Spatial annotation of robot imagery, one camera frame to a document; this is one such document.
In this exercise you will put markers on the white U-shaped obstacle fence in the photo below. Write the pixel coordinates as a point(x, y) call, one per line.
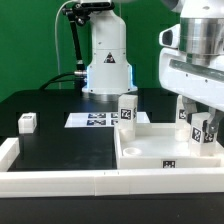
point(102, 182)

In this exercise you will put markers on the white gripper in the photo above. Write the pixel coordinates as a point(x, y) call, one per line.
point(193, 82)

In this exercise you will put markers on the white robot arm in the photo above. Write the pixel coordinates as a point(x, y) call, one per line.
point(191, 62)

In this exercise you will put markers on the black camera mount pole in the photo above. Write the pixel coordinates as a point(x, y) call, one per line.
point(76, 19)

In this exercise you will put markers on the white square table top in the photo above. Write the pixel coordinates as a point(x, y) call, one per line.
point(155, 147)

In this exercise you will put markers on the white AprilTag base sheet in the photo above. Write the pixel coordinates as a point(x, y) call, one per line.
point(91, 119)

